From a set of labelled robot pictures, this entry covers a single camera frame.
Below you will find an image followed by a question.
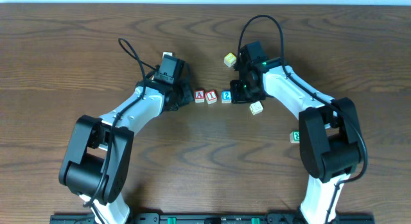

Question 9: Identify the red letter A block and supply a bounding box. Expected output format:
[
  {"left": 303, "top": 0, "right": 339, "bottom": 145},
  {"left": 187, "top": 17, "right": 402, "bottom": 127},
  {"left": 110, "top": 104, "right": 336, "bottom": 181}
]
[{"left": 195, "top": 90, "right": 205, "bottom": 103}]

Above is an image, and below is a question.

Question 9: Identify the blue number 2 block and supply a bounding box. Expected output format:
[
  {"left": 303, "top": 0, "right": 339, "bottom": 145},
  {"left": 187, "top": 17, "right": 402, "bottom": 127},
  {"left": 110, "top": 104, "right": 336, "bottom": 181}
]
[{"left": 221, "top": 90, "right": 232, "bottom": 103}]

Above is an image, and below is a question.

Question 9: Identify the red letter I block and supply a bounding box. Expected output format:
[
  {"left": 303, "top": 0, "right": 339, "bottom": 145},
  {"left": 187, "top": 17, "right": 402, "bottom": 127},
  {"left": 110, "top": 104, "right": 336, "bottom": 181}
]
[{"left": 205, "top": 90, "right": 218, "bottom": 104}]

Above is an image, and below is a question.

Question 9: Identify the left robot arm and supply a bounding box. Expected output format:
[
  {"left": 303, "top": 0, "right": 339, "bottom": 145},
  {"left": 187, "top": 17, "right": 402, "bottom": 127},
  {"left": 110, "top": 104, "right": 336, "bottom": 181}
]
[{"left": 58, "top": 79, "right": 193, "bottom": 223}]

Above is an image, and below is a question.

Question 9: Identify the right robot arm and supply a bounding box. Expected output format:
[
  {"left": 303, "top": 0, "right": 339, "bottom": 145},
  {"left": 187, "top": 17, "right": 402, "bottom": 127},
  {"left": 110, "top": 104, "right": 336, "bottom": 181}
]
[{"left": 231, "top": 56, "right": 368, "bottom": 223}]

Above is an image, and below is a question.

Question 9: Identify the plain white wooden block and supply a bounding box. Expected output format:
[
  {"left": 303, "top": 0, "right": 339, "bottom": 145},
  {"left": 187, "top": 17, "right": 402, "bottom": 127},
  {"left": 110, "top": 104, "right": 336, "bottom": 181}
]
[{"left": 249, "top": 101, "right": 263, "bottom": 116}]

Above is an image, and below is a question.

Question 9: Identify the yellow top letter block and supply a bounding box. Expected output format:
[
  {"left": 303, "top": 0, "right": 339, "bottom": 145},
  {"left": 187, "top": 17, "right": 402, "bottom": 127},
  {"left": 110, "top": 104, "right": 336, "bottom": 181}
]
[{"left": 223, "top": 53, "right": 236, "bottom": 67}]

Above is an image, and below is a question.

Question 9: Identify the white block soccer ball picture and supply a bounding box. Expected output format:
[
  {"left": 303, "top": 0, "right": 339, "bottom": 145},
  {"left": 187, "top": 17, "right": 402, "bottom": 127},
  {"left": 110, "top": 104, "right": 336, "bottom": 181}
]
[{"left": 162, "top": 52, "right": 173, "bottom": 57}]

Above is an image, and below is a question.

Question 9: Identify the green letter R block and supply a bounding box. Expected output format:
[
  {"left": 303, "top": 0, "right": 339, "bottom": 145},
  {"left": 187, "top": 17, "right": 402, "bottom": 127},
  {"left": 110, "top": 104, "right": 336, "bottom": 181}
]
[{"left": 290, "top": 131, "right": 300, "bottom": 144}]

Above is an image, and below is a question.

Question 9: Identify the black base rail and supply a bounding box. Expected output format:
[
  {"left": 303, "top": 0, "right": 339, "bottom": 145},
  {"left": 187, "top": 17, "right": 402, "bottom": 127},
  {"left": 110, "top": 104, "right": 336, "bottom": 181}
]
[{"left": 49, "top": 213, "right": 375, "bottom": 224}]

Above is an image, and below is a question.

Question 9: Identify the right black cable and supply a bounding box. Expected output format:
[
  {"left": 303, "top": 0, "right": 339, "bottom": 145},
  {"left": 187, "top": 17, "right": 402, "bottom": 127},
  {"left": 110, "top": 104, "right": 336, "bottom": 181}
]
[{"left": 236, "top": 14, "right": 369, "bottom": 224}]

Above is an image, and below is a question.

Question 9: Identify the black cable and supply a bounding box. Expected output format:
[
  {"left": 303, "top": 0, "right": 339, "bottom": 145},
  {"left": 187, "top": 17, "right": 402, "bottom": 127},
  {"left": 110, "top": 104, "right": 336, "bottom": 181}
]
[
  {"left": 75, "top": 37, "right": 161, "bottom": 224},
  {"left": 236, "top": 14, "right": 369, "bottom": 224}
]

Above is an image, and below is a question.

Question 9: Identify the left black cable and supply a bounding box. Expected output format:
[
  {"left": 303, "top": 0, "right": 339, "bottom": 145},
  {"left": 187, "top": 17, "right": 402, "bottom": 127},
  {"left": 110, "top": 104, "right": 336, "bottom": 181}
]
[{"left": 75, "top": 37, "right": 161, "bottom": 224}]

